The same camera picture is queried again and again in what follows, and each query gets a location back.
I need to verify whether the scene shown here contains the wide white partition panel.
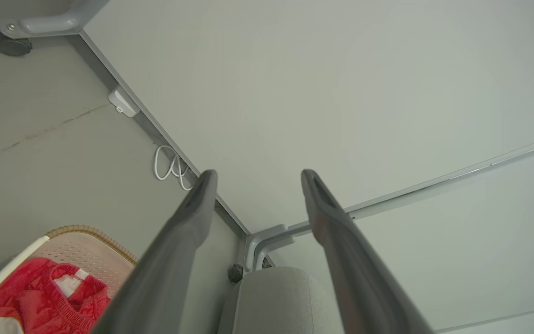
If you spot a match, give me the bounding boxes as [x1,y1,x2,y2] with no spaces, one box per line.
[81,0,534,235]

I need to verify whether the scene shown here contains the narrow white partition panel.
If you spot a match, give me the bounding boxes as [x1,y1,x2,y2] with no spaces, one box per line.
[267,138,534,334]

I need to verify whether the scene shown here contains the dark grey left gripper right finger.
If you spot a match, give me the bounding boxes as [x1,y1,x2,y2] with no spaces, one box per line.
[301,169,434,334]

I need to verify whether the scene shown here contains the grey fabric sofa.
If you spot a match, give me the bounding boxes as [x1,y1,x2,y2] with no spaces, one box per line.
[218,267,342,334]

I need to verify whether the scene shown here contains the grey partition foot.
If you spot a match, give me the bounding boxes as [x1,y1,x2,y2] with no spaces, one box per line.
[245,224,291,272]
[254,236,296,270]

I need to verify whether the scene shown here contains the red cloth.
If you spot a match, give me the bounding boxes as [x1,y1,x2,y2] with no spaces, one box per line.
[0,257,111,334]

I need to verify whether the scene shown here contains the grey table leg with caster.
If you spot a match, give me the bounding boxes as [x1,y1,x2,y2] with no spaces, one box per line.
[0,0,110,40]

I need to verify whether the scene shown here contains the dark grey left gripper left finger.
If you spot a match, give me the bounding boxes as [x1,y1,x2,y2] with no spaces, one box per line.
[91,169,218,334]

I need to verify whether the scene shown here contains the white looped cable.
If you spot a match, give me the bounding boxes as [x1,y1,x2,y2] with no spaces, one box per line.
[154,145,194,191]

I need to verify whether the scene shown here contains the white basket handle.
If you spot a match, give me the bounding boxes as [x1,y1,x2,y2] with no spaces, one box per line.
[0,235,50,314]

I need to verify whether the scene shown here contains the white box on floor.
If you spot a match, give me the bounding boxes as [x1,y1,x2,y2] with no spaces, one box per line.
[108,85,140,118]

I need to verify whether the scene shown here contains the beige perforated laundry basket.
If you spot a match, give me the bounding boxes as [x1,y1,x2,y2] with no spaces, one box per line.
[0,225,138,334]

